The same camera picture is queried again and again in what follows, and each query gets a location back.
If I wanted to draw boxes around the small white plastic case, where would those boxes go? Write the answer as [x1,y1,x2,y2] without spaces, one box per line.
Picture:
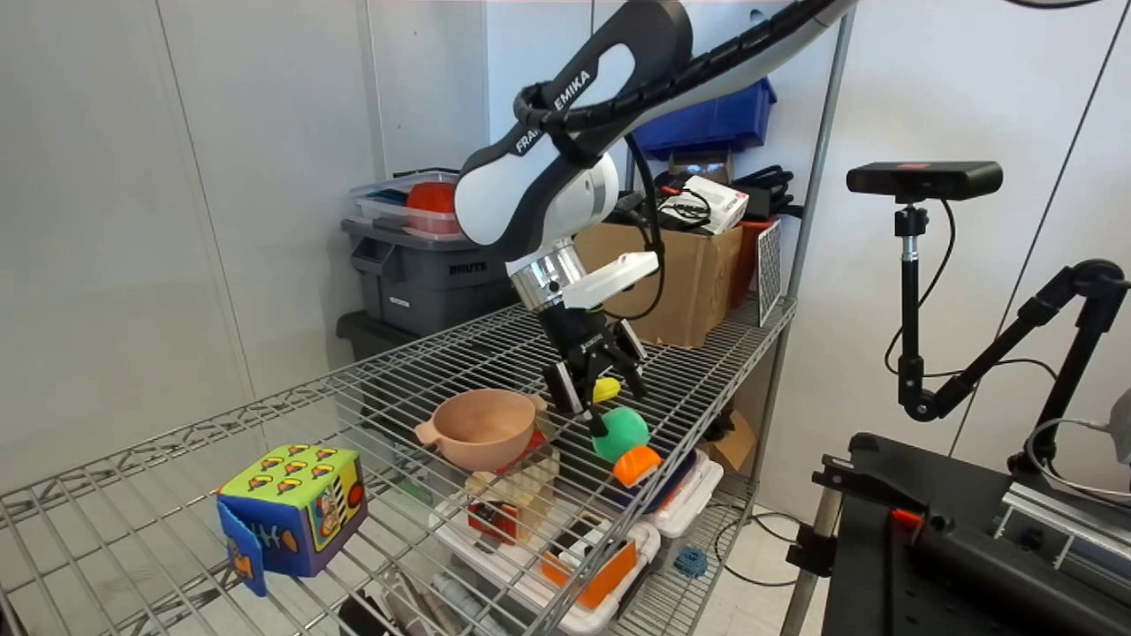
[640,447,729,540]

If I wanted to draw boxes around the black cart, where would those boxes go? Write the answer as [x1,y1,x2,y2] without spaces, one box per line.
[786,427,1131,636]

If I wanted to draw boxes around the colourful soft cube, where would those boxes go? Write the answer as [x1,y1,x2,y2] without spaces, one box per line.
[212,442,372,601]

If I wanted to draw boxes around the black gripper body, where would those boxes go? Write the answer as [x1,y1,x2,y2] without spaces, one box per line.
[534,295,646,381]

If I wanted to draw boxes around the black articulated camera stand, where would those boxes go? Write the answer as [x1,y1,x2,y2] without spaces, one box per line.
[886,193,1131,478]

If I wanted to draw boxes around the metal wire shelf rack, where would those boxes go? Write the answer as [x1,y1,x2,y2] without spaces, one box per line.
[0,0,862,636]

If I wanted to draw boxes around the long white plastic case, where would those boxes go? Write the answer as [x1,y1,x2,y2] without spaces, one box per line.
[428,490,667,636]

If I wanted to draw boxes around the green ball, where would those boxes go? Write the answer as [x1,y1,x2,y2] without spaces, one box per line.
[589,404,654,466]

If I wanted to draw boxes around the small blue object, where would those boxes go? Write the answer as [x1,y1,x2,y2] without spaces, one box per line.
[673,544,714,584]

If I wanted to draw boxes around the brown closed cardboard box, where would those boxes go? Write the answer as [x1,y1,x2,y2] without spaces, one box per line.
[574,219,749,354]

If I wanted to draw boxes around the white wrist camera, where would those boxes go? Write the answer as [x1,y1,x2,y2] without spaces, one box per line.
[560,248,666,314]

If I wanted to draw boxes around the clear container with red item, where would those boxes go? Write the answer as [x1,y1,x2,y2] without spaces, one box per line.
[351,164,470,248]

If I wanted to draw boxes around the orange plush toy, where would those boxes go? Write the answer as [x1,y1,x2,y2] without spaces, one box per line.
[611,442,667,490]

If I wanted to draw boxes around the black storage bin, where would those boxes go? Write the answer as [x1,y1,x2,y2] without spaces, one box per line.
[333,308,418,365]

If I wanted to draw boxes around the black stereo camera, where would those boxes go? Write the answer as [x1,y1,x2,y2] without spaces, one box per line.
[846,157,1008,202]

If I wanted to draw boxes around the blue plastic bin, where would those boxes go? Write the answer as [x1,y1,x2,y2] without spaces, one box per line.
[628,79,780,157]

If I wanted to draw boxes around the yellow corn toy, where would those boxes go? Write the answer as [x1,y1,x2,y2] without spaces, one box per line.
[587,369,626,408]

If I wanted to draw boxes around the wooden block set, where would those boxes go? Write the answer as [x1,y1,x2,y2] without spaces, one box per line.
[459,447,564,547]

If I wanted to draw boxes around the white device with cable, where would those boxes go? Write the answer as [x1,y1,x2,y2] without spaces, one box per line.
[654,174,755,235]

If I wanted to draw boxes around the grey storage bin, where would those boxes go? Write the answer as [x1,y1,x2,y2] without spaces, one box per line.
[338,215,522,340]

